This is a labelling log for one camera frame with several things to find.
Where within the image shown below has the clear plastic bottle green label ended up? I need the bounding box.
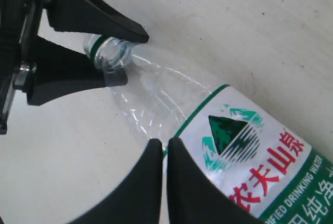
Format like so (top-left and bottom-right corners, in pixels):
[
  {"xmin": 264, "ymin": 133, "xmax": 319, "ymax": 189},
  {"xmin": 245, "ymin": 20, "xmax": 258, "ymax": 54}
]
[{"xmin": 83, "ymin": 34, "xmax": 332, "ymax": 223}]

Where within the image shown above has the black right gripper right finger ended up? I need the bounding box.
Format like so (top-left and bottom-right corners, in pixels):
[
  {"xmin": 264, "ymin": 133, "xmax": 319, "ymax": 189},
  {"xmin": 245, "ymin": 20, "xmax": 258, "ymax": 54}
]
[{"xmin": 168, "ymin": 137, "xmax": 262, "ymax": 223}]

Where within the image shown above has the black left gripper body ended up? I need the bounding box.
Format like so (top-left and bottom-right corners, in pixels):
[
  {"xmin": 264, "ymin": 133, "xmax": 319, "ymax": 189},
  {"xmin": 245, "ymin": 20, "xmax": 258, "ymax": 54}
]
[{"xmin": 0, "ymin": 0, "xmax": 67, "ymax": 135}]

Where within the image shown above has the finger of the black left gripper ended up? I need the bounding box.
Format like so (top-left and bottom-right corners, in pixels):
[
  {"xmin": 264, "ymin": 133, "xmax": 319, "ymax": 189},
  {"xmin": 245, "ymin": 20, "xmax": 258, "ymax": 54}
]
[
  {"xmin": 46, "ymin": 0, "xmax": 149, "ymax": 43},
  {"xmin": 26, "ymin": 36, "xmax": 129, "ymax": 107}
]

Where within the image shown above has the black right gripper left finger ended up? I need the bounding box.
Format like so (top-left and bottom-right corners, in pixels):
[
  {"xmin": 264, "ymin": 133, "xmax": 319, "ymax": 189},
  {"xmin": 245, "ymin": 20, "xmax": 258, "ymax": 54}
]
[{"xmin": 71, "ymin": 139, "xmax": 162, "ymax": 223}]

